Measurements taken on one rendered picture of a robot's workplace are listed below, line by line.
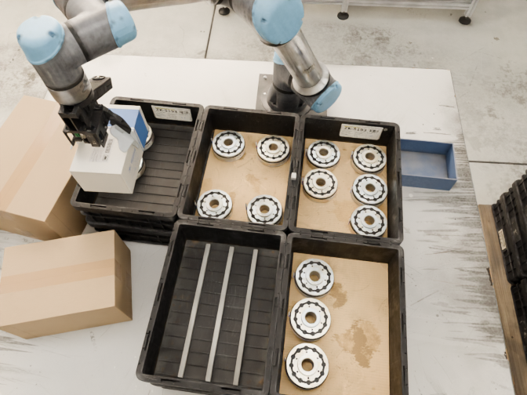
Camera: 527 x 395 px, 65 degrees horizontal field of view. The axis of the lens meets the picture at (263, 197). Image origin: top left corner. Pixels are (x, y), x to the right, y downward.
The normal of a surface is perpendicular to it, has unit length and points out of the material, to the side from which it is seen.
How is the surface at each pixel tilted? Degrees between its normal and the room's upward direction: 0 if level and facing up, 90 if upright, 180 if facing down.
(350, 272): 0
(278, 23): 82
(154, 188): 0
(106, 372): 0
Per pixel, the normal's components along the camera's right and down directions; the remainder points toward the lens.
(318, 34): -0.01, -0.48
